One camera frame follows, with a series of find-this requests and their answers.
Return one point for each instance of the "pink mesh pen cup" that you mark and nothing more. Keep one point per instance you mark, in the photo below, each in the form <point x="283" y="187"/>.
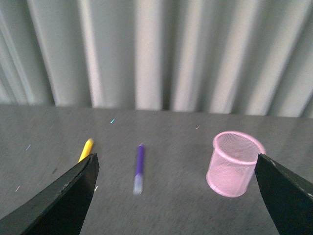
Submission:
<point x="233" y="161"/>

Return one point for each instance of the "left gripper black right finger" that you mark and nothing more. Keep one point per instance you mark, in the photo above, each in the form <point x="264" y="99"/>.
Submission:
<point x="287" y="196"/>

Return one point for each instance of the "grey pleated curtain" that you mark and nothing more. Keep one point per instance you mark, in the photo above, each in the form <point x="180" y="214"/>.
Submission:
<point x="252" y="57"/>

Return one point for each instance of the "yellow marker pen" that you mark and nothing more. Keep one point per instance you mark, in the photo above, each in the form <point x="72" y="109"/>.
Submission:
<point x="86" y="149"/>

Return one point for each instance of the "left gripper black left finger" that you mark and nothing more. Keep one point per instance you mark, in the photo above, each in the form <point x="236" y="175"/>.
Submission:
<point x="59" y="209"/>

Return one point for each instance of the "purple marker pen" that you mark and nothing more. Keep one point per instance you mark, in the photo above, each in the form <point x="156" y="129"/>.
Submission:
<point x="138" y="178"/>

